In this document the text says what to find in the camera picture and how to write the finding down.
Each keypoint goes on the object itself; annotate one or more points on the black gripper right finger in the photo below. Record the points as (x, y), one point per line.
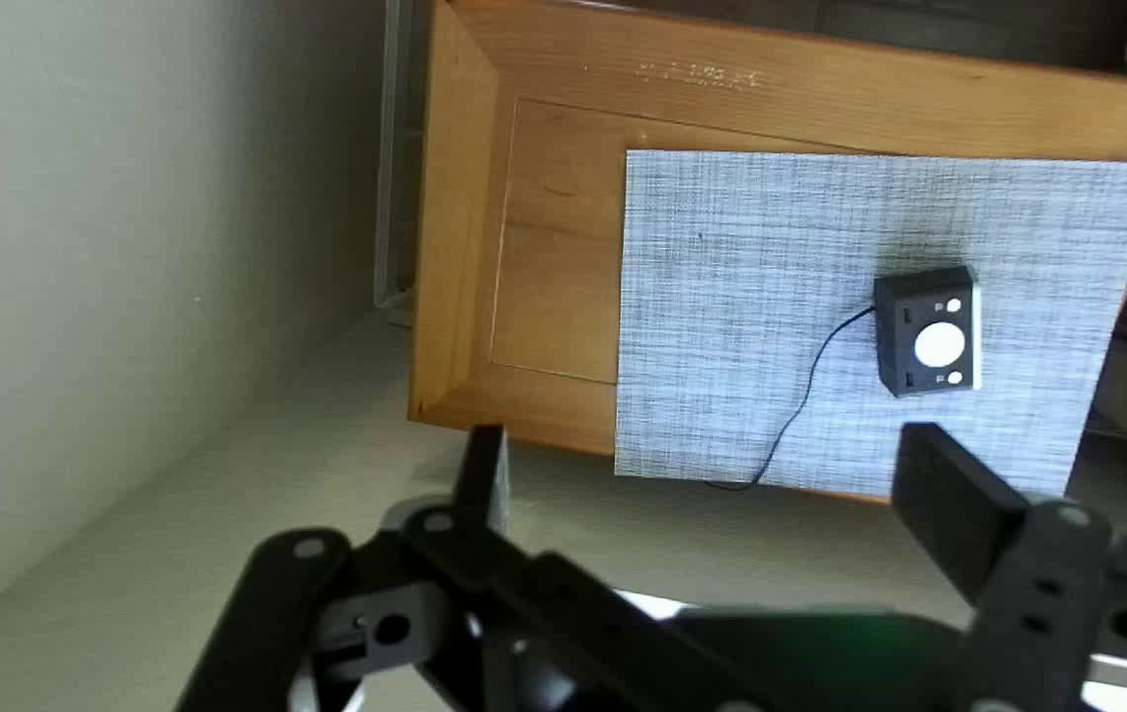
(958, 510)

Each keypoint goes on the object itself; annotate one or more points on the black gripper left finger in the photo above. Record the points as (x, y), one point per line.
(481, 490)

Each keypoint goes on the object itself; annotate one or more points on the grey woven placemat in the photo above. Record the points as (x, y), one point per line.
(744, 346)

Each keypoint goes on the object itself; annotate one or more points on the wooden side table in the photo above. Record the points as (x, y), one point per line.
(532, 113)

